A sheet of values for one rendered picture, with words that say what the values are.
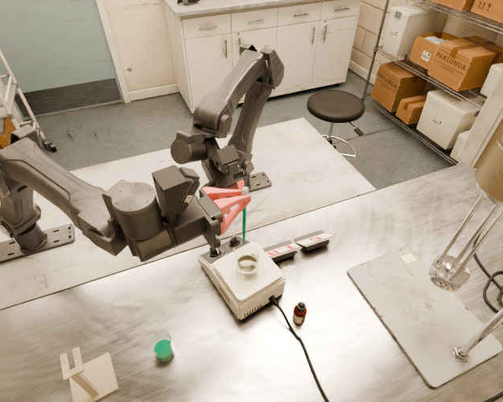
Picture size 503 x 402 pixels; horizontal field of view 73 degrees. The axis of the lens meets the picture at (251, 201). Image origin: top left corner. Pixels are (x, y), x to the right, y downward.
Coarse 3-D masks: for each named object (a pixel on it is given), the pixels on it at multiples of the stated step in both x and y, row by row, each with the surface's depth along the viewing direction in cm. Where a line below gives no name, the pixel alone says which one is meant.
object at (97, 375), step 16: (80, 352) 60; (64, 368) 57; (80, 368) 57; (96, 368) 69; (112, 368) 69; (80, 384) 60; (96, 384) 66; (112, 384) 66; (80, 400) 64; (96, 400) 65
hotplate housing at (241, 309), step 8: (248, 240) 86; (200, 264) 86; (208, 264) 80; (208, 272) 82; (216, 272) 78; (216, 280) 78; (280, 280) 76; (224, 288) 75; (272, 288) 75; (280, 288) 78; (224, 296) 77; (232, 296) 73; (256, 296) 74; (264, 296) 75; (272, 296) 77; (232, 304) 74; (240, 304) 72; (248, 304) 73; (256, 304) 75; (264, 304) 78; (240, 312) 73; (248, 312) 75; (240, 320) 76
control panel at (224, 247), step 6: (240, 240) 87; (246, 240) 86; (222, 246) 87; (228, 246) 86; (210, 252) 86; (222, 252) 84; (228, 252) 83; (204, 258) 83; (210, 258) 82; (216, 258) 81
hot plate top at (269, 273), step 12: (264, 252) 80; (216, 264) 77; (228, 264) 77; (264, 264) 77; (228, 276) 75; (264, 276) 75; (276, 276) 75; (240, 288) 73; (252, 288) 73; (264, 288) 73; (240, 300) 71
